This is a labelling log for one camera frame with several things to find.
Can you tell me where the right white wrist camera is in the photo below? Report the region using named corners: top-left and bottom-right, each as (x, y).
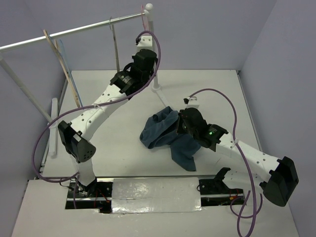
top-left (183, 96), bottom-right (199, 109)

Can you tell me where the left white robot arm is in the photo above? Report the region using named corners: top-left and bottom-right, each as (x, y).
top-left (58, 49), bottom-right (158, 197)

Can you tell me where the wooden hanger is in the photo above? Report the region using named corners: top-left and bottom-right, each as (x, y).
top-left (42, 29), bottom-right (82, 108)

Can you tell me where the blue t shirt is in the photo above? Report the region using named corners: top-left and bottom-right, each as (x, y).
top-left (139, 106), bottom-right (201, 172)

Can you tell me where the pink wire hanger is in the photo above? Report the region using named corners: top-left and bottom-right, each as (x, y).
top-left (141, 4), bottom-right (149, 31)

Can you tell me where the blue wire hanger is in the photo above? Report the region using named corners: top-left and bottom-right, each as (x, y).
top-left (48, 37), bottom-right (83, 108)

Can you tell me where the white clothes rack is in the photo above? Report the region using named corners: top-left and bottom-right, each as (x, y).
top-left (0, 2), bottom-right (173, 159)

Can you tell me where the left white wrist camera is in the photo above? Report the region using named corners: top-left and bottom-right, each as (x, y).
top-left (136, 36), bottom-right (153, 52)

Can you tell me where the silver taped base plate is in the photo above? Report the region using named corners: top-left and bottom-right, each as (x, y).
top-left (65, 177), bottom-right (244, 214)

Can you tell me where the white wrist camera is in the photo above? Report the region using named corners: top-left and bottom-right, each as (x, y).
top-left (183, 96), bottom-right (199, 109)
top-left (136, 36), bottom-right (153, 52)

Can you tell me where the grey plastic hanger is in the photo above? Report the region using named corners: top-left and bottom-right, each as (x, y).
top-left (109, 24), bottom-right (120, 72)

